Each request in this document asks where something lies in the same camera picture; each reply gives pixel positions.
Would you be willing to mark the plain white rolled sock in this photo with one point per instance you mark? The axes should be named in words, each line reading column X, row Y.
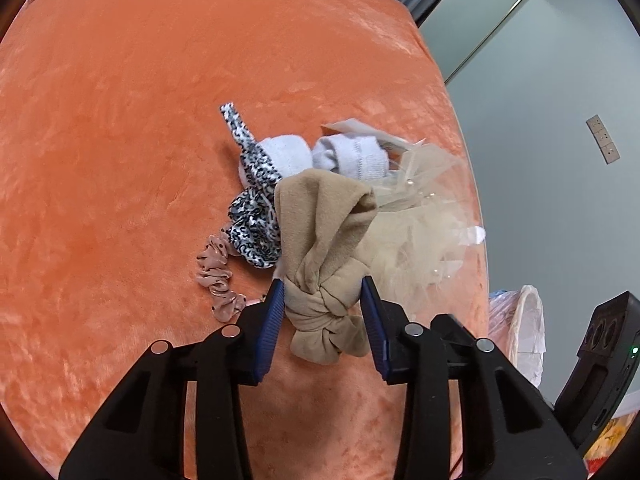
column 287, row 152

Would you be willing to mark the white paper tag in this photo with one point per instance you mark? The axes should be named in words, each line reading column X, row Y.
column 350, row 126

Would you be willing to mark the pink dotted scrunchie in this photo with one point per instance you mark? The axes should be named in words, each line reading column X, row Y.
column 217, row 280

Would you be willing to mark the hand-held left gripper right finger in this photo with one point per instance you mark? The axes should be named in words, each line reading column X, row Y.
column 373, row 325

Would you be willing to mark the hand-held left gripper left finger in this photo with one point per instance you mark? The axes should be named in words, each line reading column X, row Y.
column 267, row 332

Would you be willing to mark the wall socket panel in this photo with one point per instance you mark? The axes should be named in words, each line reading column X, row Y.
column 603, row 139

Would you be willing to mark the beige knotted headband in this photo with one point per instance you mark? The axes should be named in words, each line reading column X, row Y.
column 320, row 230

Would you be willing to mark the colourful printed cloth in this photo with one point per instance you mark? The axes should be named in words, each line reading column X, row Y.
column 607, row 437

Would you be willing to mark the beige tulle veil with pearls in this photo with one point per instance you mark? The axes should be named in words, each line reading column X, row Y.
column 425, row 240

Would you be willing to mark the white lined trash bin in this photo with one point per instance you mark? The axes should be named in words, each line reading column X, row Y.
column 525, row 325

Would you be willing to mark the orange plush blanket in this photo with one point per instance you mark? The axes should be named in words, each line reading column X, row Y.
column 125, row 135

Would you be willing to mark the leopard print scrunchie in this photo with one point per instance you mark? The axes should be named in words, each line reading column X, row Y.
column 252, row 230

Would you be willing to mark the ribbed white rolled sock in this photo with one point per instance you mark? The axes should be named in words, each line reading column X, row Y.
column 357, row 157

